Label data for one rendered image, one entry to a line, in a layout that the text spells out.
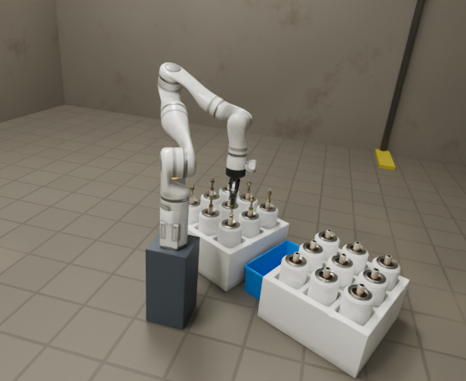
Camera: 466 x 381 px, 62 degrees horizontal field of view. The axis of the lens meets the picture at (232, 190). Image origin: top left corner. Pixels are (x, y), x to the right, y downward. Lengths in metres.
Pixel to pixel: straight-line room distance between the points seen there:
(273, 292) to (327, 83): 2.52
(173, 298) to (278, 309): 0.37
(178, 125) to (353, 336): 0.85
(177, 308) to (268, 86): 2.65
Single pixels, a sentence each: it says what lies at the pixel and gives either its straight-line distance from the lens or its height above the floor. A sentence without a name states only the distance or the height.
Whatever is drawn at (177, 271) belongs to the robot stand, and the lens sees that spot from 1.29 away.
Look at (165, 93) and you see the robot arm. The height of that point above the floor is 0.73.
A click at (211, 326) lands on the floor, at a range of 1.45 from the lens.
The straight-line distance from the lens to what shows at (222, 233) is 1.53.
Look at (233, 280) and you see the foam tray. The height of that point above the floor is 0.04.
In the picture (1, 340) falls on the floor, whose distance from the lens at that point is 1.52.
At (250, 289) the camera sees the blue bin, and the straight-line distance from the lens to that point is 1.59.
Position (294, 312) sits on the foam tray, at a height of 0.11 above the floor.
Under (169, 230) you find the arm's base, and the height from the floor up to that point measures 0.37.
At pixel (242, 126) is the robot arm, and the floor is 0.66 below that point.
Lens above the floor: 1.00
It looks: 24 degrees down
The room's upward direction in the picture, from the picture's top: 5 degrees clockwise
